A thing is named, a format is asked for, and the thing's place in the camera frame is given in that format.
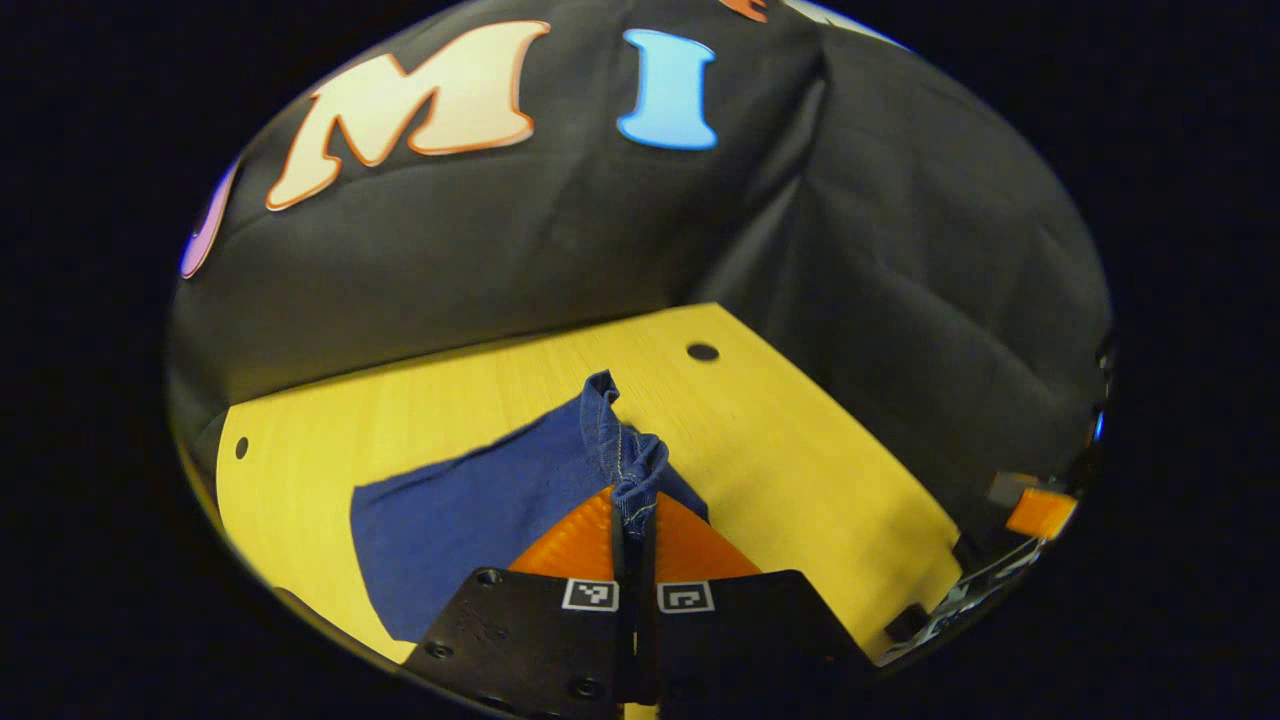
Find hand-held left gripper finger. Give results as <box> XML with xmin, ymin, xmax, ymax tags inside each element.
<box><xmin>640</xmin><ymin>490</ymin><xmax>876</xmax><ymax>701</ymax></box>
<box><xmin>400</xmin><ymin>485</ymin><xmax>633</xmax><ymax>716</ymax></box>

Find blue denim jeans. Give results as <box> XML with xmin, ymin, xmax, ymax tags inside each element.
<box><xmin>350</xmin><ymin>370</ymin><xmax>711</xmax><ymax>644</ymax></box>

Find black backdrop cloth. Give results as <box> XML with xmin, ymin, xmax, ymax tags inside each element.
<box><xmin>165</xmin><ymin>0</ymin><xmax>1114</xmax><ymax>546</ymax></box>

